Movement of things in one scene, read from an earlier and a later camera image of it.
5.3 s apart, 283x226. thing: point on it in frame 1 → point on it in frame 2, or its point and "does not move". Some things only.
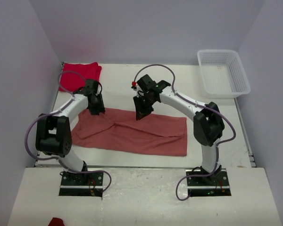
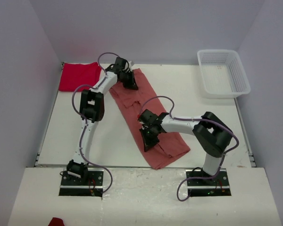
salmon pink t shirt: (153, 133) → (129, 102)
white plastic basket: (223, 75) does not move
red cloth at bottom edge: (56, 221) does not move
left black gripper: (100, 109) → (131, 85)
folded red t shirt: (73, 76) does not move
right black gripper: (141, 111) → (149, 144)
